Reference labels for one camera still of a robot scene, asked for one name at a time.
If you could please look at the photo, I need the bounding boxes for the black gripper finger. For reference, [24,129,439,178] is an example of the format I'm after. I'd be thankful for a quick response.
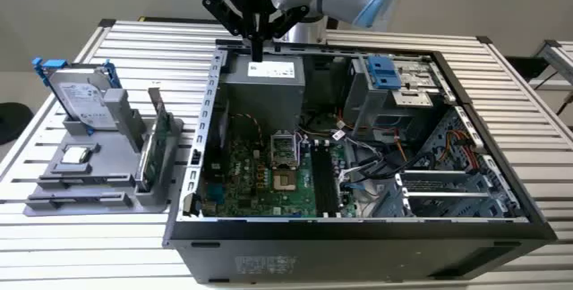
[256,6,311,62]
[200,0,259,62]

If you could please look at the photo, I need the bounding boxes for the RAM stick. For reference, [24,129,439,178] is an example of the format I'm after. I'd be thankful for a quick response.
[40,175,132,186]
[31,194,130,205]

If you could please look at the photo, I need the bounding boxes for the RAM slot with white clips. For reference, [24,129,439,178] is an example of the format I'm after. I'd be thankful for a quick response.
[326,140,342,218]
[315,140,331,218]

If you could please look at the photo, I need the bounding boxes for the grey power supply unit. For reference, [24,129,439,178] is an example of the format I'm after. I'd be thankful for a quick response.
[219,54,308,136]

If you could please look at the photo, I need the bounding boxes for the blue plastic drive latch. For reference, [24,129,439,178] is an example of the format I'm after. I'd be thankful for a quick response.
[364,55,400,90]

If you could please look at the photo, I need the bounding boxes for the metal optical drive cage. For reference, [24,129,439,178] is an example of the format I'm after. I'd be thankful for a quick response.
[344,53,457,136]

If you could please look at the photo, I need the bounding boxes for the metal socket cover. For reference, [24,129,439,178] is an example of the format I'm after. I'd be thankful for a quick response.
[270,129,300,167]

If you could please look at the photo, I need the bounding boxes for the hard disk in blue carrier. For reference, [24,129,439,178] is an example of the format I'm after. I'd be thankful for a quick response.
[32,56,123,135]

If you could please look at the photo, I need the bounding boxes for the green graphics card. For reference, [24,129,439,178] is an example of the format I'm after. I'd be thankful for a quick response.
[136,87,176,193]

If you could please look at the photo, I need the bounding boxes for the CPU socket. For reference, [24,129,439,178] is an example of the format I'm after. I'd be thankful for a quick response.
[272,168,300,193]

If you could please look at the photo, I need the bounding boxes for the grey parts rack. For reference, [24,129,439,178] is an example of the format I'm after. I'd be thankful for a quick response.
[22,90,186,218]

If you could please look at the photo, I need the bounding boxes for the green motherboard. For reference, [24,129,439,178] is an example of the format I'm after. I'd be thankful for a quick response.
[200,134,359,219]

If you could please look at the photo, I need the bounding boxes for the blue VGA port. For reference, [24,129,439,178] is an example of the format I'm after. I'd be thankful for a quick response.
[207,184,226,202]

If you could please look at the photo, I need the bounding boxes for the silver CPU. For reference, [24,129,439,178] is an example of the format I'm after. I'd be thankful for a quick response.
[60,147,94,164]

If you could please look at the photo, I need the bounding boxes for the black round floor stand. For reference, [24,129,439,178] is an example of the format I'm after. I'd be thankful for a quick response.
[0,101,34,145]

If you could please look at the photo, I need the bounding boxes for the aluminium slat side table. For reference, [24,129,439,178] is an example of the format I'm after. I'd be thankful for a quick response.
[528,38,573,91]

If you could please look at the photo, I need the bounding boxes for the metal disk bay cage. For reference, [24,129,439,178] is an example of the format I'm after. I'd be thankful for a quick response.
[371,168,525,220]

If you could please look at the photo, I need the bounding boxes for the black open PC case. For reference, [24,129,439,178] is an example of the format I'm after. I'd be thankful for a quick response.
[162,38,559,285]

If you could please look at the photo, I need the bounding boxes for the twisted coloured fan wire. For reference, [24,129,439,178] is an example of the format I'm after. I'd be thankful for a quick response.
[231,112,266,145]

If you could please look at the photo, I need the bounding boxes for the orange wire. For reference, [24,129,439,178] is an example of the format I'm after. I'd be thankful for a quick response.
[392,128,409,163]

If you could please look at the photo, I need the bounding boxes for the red orange yellow power wires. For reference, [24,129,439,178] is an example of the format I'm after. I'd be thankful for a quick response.
[436,129,488,173]

